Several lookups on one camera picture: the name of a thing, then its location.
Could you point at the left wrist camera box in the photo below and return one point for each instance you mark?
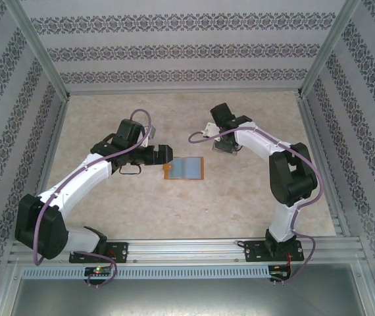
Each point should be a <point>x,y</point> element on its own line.
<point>151,131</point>

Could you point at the orange card holder wallet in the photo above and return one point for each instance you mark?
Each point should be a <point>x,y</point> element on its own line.
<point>190,168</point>

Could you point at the left aluminium side rail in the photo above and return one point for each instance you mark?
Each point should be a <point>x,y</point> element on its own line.
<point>48,164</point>

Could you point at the left aluminium frame post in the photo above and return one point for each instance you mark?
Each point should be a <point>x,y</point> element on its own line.
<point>39,49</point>

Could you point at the right aluminium side rail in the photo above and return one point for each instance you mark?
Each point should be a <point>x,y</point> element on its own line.
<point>322,164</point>

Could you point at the left controller circuit board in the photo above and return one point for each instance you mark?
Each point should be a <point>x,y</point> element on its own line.
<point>98,271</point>

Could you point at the grey sheet metal panel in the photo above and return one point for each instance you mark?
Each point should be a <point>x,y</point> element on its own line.
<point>187,299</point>

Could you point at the right controller circuit board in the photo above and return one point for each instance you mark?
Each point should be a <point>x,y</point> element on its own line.
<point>279,274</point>

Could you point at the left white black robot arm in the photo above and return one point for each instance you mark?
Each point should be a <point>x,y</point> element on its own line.
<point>85,184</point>

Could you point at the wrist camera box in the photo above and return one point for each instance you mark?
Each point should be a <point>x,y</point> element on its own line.
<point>151,131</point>
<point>213,129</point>

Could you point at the aluminium side rail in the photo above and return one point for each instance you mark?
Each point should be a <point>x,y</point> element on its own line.
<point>48,164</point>
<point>322,164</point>

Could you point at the controller circuit board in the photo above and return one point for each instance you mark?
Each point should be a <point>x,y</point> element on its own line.
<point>98,271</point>
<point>279,274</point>

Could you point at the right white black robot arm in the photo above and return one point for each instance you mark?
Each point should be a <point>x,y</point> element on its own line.
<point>256,145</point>

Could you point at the aluminium frame post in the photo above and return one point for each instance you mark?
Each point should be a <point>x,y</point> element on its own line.
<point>327,49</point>
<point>39,49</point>

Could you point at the right aluminium frame post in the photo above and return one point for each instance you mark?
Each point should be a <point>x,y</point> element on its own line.
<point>327,49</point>

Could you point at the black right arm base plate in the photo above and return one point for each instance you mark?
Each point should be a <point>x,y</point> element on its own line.
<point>256,251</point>

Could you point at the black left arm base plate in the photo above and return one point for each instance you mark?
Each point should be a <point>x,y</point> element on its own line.
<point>121,251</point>

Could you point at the aluminium mounting rail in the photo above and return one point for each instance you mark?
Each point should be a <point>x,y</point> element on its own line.
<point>187,250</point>

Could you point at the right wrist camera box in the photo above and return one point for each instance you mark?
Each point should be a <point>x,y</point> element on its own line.
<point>213,129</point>

